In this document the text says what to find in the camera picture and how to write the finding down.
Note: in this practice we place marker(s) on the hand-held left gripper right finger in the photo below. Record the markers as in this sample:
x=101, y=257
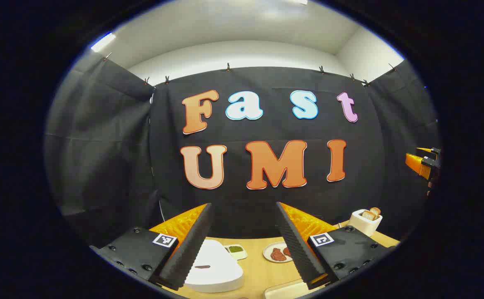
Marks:
x=293, y=249

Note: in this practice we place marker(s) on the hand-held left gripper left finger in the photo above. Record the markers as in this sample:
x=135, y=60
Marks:
x=192, y=245

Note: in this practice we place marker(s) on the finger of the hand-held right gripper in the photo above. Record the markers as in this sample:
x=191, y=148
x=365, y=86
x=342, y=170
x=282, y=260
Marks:
x=414, y=164
x=426, y=150

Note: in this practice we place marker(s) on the white rice cooker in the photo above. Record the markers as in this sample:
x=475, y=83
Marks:
x=217, y=270

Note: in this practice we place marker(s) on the red meat piece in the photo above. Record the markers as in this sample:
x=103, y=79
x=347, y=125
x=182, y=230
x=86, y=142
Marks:
x=287, y=251
x=278, y=254

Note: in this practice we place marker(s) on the white round plate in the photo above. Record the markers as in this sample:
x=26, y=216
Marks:
x=266, y=253

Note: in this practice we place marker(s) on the clear plastic container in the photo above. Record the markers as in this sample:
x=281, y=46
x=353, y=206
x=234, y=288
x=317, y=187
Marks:
x=283, y=290

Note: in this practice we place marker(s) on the white divided bean dish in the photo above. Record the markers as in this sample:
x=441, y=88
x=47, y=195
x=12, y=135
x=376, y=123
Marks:
x=236, y=249

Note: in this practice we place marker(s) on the toast bread slice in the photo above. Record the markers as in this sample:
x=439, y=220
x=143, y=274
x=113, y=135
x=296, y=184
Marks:
x=368, y=215
x=375, y=211

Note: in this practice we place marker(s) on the white toaster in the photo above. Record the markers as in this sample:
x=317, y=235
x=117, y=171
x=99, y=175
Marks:
x=364, y=227

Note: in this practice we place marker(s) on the ceiling light panel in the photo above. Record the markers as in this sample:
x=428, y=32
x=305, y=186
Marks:
x=102, y=42

